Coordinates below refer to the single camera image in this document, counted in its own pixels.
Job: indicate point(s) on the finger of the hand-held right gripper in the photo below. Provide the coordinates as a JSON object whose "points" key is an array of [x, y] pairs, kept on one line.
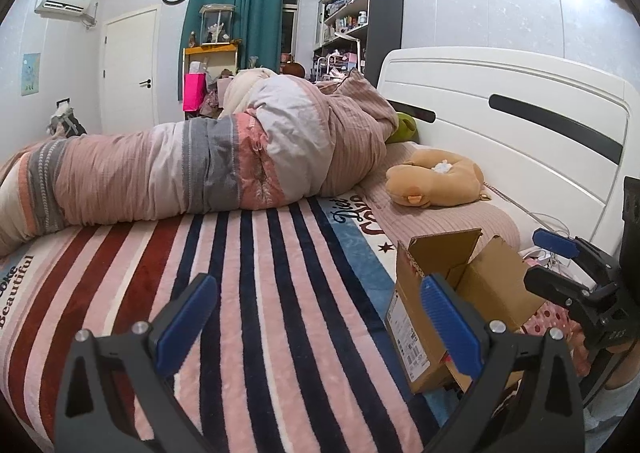
{"points": [[550, 285], [552, 243]]}

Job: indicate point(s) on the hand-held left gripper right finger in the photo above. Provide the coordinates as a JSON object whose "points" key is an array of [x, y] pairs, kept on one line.
{"points": [[447, 328]]}

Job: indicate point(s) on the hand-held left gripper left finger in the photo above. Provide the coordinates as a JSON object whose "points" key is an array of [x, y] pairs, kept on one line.
{"points": [[187, 323]]}

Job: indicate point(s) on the cardboard box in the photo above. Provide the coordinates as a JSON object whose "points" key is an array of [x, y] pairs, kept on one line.
{"points": [[500, 283]]}

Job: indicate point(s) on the person's right forearm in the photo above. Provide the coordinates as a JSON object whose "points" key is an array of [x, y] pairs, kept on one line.
{"points": [[617, 413]]}

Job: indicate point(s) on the pink polka dot cloth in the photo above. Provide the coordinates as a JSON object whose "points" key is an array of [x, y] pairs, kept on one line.
{"points": [[545, 323]]}

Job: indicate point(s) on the striped blanket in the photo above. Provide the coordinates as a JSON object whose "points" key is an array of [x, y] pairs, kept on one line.
{"points": [[250, 308]]}

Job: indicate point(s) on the tan plush toy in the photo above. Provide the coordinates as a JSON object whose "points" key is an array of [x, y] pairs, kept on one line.
{"points": [[440, 183]]}

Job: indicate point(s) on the rolled pink grey duvet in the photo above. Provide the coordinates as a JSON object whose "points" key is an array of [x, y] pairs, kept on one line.
{"points": [[200, 168]]}

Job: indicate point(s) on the white bed headboard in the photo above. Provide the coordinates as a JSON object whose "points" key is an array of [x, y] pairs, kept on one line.
{"points": [[500, 78]]}

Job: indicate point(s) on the green plush toy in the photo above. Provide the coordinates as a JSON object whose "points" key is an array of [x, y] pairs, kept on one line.
{"points": [[404, 129]]}

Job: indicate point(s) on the pink bag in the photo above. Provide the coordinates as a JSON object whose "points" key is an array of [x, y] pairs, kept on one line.
{"points": [[194, 93]]}

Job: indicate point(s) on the grey backpack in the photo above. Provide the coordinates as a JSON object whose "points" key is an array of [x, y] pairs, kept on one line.
{"points": [[67, 122]]}

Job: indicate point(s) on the white door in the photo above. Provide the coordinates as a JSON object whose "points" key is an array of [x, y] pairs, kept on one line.
{"points": [[127, 73]]}

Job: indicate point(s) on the yellow shelf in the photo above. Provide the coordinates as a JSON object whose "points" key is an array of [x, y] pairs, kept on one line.
{"points": [[210, 53]]}

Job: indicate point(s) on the brown round object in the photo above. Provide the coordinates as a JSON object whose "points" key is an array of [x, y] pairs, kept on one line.
{"points": [[293, 70]]}

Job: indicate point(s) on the dark bookshelf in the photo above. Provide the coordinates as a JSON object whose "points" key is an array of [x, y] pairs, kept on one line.
{"points": [[385, 8]]}

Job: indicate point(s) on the glass display case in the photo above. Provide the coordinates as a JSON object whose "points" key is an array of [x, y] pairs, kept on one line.
{"points": [[217, 25]]}

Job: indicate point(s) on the teal curtain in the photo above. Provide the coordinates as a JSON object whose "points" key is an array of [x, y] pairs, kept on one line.
{"points": [[250, 18]]}

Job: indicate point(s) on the window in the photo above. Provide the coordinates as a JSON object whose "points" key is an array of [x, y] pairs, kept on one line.
{"points": [[291, 18]]}

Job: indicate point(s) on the small blue wall poster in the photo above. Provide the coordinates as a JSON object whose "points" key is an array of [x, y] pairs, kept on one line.
{"points": [[30, 74]]}

